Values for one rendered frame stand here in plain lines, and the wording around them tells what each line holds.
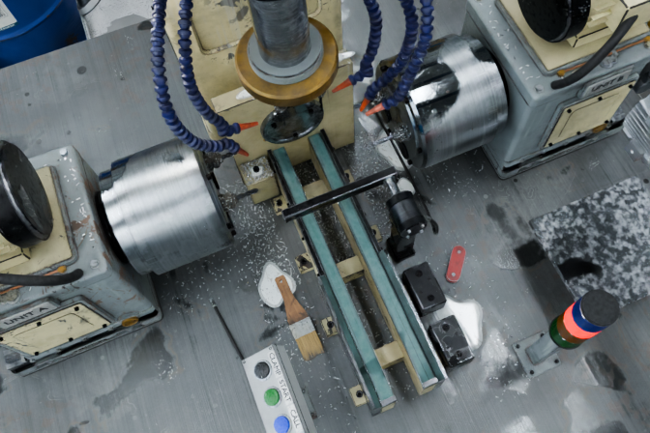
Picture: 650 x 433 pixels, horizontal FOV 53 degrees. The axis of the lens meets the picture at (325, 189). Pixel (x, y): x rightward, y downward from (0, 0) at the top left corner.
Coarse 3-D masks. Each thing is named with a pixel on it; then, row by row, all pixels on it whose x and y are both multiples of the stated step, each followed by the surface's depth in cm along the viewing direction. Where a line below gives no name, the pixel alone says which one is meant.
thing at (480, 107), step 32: (384, 64) 135; (448, 64) 130; (480, 64) 129; (384, 96) 138; (416, 96) 127; (448, 96) 128; (480, 96) 129; (416, 128) 130; (448, 128) 130; (480, 128) 132; (416, 160) 139
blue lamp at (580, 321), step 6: (576, 306) 105; (576, 312) 105; (576, 318) 106; (582, 318) 104; (576, 324) 107; (582, 324) 105; (588, 324) 103; (582, 330) 106; (588, 330) 105; (594, 330) 105; (600, 330) 105
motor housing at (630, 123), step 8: (648, 96) 103; (640, 104) 103; (648, 104) 102; (632, 112) 105; (640, 112) 103; (648, 112) 102; (624, 120) 108; (632, 120) 105; (640, 120) 103; (632, 128) 107; (640, 128) 104; (648, 128) 103; (632, 136) 108; (640, 136) 105; (648, 136) 103; (640, 144) 107; (648, 144) 104; (648, 152) 105; (648, 160) 106
